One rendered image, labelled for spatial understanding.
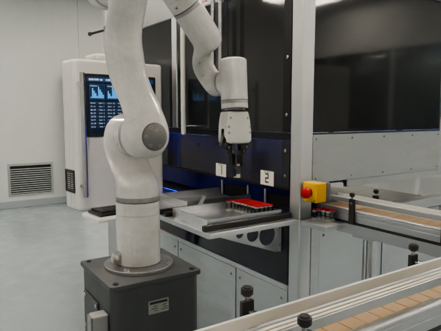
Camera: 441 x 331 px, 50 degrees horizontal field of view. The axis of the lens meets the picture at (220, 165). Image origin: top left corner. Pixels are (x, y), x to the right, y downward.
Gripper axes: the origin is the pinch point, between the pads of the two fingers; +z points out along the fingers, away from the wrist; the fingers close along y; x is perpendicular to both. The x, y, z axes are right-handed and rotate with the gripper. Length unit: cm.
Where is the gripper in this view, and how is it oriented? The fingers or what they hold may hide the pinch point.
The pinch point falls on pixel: (236, 159)
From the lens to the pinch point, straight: 146.5
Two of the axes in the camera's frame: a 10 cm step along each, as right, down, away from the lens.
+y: -8.0, 0.5, -5.9
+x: 5.9, 0.1, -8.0
